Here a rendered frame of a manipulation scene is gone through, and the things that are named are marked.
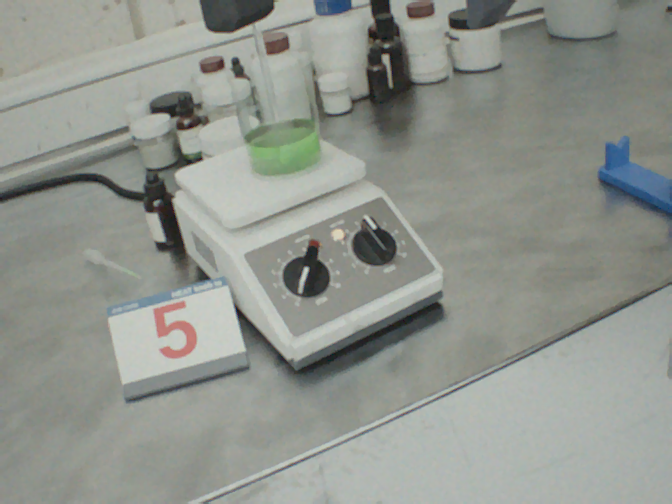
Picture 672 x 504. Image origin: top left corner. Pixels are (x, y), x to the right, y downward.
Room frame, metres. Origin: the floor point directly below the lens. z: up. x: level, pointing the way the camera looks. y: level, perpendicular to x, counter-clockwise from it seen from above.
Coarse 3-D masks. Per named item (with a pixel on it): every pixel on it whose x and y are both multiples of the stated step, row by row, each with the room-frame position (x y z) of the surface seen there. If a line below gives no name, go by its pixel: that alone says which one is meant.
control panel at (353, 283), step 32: (320, 224) 0.48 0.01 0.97; (352, 224) 0.48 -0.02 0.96; (384, 224) 0.48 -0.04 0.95; (256, 256) 0.46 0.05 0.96; (288, 256) 0.46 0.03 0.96; (320, 256) 0.46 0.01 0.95; (352, 256) 0.46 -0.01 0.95; (416, 256) 0.46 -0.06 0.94; (352, 288) 0.44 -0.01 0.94; (384, 288) 0.44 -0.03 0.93; (288, 320) 0.41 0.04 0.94; (320, 320) 0.41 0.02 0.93
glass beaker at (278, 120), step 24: (240, 72) 0.56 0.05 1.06; (288, 72) 0.57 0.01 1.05; (240, 96) 0.53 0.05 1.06; (264, 96) 0.52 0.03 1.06; (288, 96) 0.52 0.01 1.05; (312, 96) 0.54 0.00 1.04; (240, 120) 0.53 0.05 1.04; (264, 120) 0.52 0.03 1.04; (288, 120) 0.52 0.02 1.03; (312, 120) 0.53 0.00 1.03; (264, 144) 0.52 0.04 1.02; (288, 144) 0.52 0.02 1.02; (312, 144) 0.53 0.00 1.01; (264, 168) 0.52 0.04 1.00; (288, 168) 0.52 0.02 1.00; (312, 168) 0.52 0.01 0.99
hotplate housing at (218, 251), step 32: (352, 192) 0.51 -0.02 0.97; (384, 192) 0.52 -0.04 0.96; (192, 224) 0.53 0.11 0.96; (256, 224) 0.49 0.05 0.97; (288, 224) 0.48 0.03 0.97; (192, 256) 0.56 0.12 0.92; (224, 256) 0.47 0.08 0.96; (256, 288) 0.44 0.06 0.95; (416, 288) 0.44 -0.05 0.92; (256, 320) 0.44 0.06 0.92; (352, 320) 0.42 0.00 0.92; (384, 320) 0.43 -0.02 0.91; (288, 352) 0.40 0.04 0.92; (320, 352) 0.41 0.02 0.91
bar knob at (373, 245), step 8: (368, 216) 0.47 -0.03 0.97; (368, 224) 0.46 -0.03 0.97; (376, 224) 0.46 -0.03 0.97; (360, 232) 0.47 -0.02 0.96; (368, 232) 0.46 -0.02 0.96; (376, 232) 0.46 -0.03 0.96; (384, 232) 0.47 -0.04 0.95; (352, 240) 0.47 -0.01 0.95; (360, 240) 0.47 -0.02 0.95; (368, 240) 0.46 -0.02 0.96; (376, 240) 0.45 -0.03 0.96; (384, 240) 0.45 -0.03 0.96; (392, 240) 0.47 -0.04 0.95; (352, 248) 0.46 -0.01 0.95; (360, 248) 0.46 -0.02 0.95; (368, 248) 0.46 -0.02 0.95; (376, 248) 0.45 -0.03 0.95; (384, 248) 0.45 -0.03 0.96; (392, 248) 0.45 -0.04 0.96; (360, 256) 0.46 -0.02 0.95; (368, 256) 0.46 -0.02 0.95; (376, 256) 0.46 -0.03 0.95; (384, 256) 0.45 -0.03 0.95; (392, 256) 0.46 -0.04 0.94; (368, 264) 0.45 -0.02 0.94; (376, 264) 0.45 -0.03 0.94
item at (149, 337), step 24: (144, 312) 0.46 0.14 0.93; (168, 312) 0.46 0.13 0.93; (192, 312) 0.45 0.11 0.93; (216, 312) 0.45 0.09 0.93; (120, 336) 0.44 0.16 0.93; (144, 336) 0.44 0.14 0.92; (168, 336) 0.44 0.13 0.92; (192, 336) 0.44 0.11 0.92; (216, 336) 0.44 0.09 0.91; (144, 360) 0.43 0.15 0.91; (168, 360) 0.43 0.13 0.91
